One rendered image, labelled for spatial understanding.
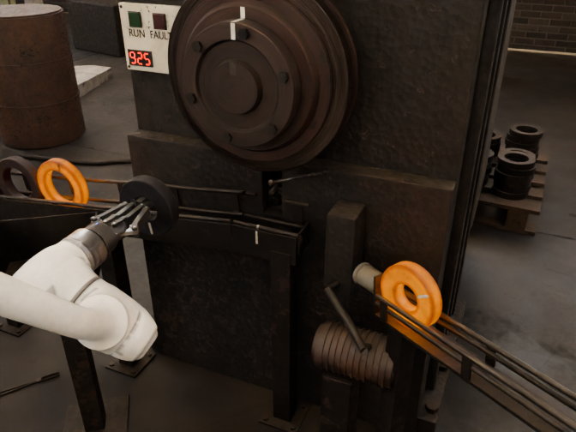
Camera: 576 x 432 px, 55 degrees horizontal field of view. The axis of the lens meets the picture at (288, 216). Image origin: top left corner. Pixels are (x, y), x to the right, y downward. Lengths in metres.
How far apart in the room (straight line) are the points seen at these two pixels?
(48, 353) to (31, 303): 1.41
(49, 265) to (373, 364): 0.77
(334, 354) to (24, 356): 1.32
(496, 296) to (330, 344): 1.29
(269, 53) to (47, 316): 0.67
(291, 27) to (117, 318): 0.69
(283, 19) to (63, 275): 0.69
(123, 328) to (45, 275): 0.18
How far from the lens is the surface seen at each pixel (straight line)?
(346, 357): 1.41
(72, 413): 2.06
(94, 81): 5.63
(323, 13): 1.24
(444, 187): 1.40
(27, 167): 2.00
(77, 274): 1.14
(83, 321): 0.99
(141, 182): 1.35
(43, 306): 0.94
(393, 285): 1.28
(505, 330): 2.40
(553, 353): 2.37
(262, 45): 1.21
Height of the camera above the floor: 1.46
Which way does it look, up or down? 29 degrees down
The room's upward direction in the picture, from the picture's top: straight up
